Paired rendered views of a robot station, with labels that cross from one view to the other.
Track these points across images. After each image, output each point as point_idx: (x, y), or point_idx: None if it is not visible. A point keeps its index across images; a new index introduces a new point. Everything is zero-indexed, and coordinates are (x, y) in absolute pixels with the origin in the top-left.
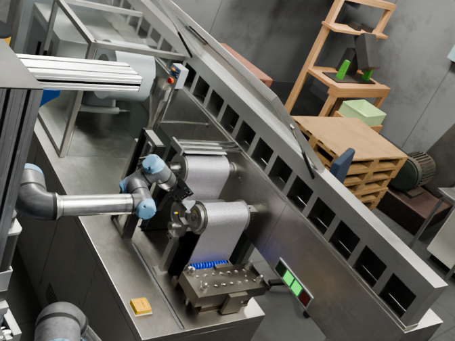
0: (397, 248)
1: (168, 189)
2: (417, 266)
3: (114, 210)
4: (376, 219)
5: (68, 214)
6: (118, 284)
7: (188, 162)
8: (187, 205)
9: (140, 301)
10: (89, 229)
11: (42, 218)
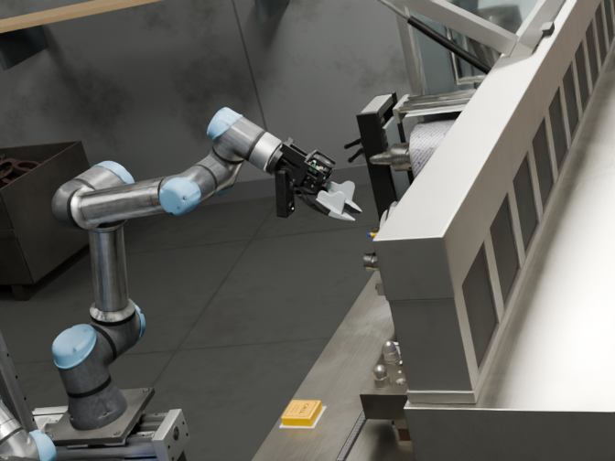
0: (425, 171)
1: (268, 170)
2: (410, 201)
3: (137, 202)
4: (494, 123)
5: (90, 217)
6: (310, 380)
7: (415, 134)
8: (331, 202)
9: (304, 404)
10: (361, 303)
11: (67, 226)
